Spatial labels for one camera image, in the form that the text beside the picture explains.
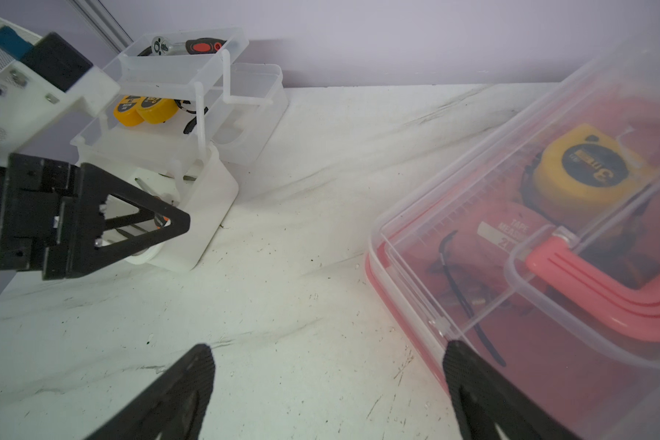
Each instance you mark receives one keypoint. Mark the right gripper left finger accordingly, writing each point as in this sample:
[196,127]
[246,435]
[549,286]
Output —
[173,406]

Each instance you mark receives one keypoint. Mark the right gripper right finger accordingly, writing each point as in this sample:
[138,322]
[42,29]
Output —
[488,406]

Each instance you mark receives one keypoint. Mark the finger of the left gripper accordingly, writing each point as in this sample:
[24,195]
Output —
[97,202]

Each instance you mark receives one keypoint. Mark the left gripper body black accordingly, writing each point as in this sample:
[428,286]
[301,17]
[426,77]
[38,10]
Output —
[34,194]

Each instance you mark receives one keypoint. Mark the pink toolbox clear lid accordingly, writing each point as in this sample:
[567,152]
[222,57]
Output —
[569,316]

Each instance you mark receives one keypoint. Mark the white toolbox clear lid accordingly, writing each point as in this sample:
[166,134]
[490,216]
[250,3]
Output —
[228,111]

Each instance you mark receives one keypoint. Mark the yellow tape measure left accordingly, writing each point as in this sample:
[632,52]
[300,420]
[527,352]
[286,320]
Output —
[126,112]

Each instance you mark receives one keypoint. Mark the yellow tape measure pink box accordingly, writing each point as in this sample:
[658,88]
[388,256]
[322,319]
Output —
[583,173]

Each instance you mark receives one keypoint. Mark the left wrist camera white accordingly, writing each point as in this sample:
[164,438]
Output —
[47,79]

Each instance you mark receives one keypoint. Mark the ratchet wrench red handle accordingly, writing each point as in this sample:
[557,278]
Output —
[161,46]

